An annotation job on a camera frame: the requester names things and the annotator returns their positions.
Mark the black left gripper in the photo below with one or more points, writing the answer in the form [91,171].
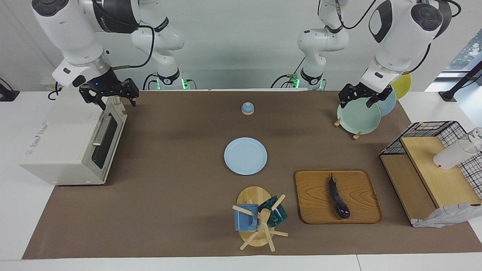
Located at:
[367,90]

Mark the dark green mug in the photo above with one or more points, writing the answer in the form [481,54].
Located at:
[276,216]

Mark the black clamp stand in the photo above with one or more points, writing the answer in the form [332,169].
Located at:
[7,94]
[457,84]

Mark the blue mug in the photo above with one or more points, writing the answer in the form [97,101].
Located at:
[244,220]

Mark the small blue lidded jar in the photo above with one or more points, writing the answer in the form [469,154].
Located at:
[247,109]

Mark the brown table mat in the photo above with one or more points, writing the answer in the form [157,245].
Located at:
[169,195]

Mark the light blue racked plate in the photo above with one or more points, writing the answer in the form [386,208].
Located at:
[389,105]

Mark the pale green plate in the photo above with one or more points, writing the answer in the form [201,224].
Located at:
[359,118]

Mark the grey marbled strip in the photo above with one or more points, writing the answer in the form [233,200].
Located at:
[448,215]

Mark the white cup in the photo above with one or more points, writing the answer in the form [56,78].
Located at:
[452,155]

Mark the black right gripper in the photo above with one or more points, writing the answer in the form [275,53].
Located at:
[103,84]

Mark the clear glass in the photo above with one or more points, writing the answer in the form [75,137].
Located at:
[476,136]

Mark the light blue serving plate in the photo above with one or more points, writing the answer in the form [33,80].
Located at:
[245,156]

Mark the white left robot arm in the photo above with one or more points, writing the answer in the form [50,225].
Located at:
[395,34]

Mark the wooden shelf unit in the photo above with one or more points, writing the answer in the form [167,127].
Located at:
[444,184]

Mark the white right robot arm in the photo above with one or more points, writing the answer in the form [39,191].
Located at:
[75,34]

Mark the beige toaster oven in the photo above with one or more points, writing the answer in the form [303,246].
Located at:
[60,146]

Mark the wooden serving tray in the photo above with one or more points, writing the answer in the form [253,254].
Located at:
[361,195]

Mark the wooden mug tree stand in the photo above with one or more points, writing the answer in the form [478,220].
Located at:
[256,235]

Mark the wooden plate rack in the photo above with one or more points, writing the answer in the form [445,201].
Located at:
[356,135]

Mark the purple eggplant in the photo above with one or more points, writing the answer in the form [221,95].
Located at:
[337,199]

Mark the window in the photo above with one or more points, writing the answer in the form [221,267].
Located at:
[467,52]

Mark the yellow plate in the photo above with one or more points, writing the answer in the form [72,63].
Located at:
[403,86]

